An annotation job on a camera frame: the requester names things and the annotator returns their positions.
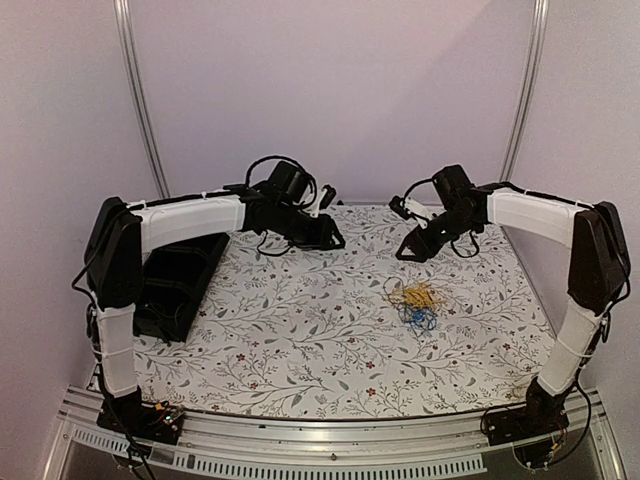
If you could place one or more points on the left aluminium corner post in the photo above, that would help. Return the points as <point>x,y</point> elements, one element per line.
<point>125,30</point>

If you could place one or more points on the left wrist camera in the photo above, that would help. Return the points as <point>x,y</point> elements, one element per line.
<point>322,200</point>

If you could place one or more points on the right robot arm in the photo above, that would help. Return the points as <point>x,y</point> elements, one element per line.
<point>448,205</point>

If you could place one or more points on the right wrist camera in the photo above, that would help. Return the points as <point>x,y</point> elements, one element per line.
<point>408,208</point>

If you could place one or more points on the right aluminium corner post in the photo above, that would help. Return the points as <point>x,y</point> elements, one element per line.
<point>531,71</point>

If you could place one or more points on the floral patterned table mat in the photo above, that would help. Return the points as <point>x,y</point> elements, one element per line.
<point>354,333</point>

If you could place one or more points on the black three-compartment bin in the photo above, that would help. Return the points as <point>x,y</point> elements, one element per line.
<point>175,280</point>

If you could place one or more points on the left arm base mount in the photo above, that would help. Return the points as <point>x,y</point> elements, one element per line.
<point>159,422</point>

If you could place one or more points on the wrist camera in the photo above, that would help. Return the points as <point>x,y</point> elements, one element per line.
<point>408,208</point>
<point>322,200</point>

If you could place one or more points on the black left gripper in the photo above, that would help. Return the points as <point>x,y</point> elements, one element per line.
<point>323,239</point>

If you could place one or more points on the aluminium corner post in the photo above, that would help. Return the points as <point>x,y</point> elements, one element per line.
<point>125,30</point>
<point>531,71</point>

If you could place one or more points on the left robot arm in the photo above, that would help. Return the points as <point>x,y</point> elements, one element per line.
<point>289,203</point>

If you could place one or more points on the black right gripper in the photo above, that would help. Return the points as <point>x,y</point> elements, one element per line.
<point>418,241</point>

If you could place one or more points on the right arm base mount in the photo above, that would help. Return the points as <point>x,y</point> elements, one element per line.
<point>525,425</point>

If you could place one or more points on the aluminium front rail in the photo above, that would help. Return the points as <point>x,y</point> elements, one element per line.
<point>218,446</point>

